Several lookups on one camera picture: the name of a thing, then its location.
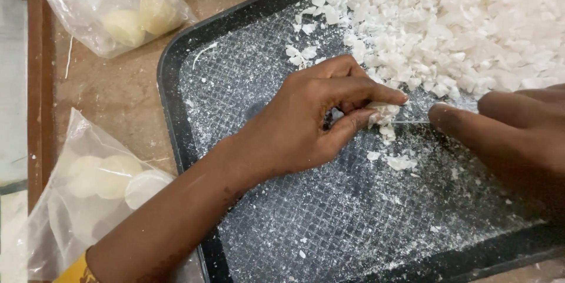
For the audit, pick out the steel knife blade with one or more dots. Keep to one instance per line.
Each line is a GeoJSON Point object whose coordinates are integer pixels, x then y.
{"type": "Point", "coordinates": [423, 108]}

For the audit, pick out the clear bag of yellowish discs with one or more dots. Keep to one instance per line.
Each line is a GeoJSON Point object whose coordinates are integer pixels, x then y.
{"type": "Point", "coordinates": [119, 14]}

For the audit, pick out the person's left hand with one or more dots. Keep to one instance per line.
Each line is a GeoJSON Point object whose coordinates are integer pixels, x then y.
{"type": "Point", "coordinates": [287, 128]}

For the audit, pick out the pile of white wax flakes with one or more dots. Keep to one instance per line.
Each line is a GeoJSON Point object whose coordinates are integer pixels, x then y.
{"type": "Point", "coordinates": [450, 31]}

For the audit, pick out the person's right hand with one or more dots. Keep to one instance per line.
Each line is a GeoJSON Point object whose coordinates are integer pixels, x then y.
{"type": "Point", "coordinates": [525, 150]}

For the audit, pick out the yellow patterned sleeve cuff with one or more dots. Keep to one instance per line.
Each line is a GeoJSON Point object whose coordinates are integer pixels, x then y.
{"type": "Point", "coordinates": [75, 272]}

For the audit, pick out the small cluster of cut flakes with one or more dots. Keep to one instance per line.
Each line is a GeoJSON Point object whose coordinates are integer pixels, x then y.
{"type": "Point", "coordinates": [397, 161]}

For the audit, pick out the thin white wax sliver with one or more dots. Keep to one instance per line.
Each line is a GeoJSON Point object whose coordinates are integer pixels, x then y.
{"type": "Point", "coordinates": [204, 51]}

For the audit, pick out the white wax chunk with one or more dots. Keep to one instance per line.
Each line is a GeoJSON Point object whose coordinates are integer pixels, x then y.
{"type": "Point", "coordinates": [385, 111]}

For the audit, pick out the clear bag of white discs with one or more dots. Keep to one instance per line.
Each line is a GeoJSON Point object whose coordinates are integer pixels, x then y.
{"type": "Point", "coordinates": [97, 190]}

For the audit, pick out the black textured tray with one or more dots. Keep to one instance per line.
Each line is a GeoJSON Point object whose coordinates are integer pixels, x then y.
{"type": "Point", "coordinates": [335, 217]}

